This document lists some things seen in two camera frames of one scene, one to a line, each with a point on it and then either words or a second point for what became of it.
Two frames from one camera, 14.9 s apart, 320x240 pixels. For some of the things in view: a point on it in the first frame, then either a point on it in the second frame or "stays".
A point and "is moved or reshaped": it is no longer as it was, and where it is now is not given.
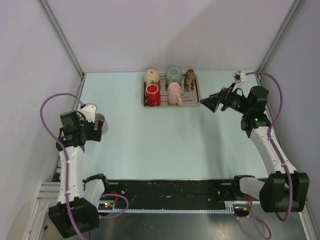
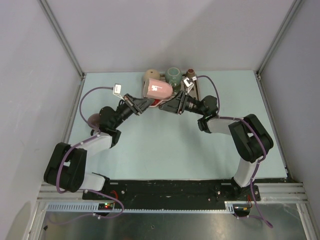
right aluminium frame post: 295,7 stays
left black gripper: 94,134 to 137,106
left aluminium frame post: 62,36 stays
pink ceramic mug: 174,93 is moved or reshaped
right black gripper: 224,96 to 177,104
